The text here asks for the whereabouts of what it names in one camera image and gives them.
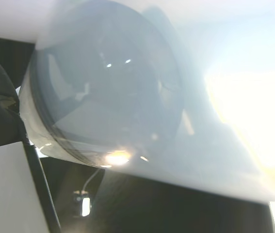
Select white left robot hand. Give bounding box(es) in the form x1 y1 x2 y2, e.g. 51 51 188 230
0 50 275 233

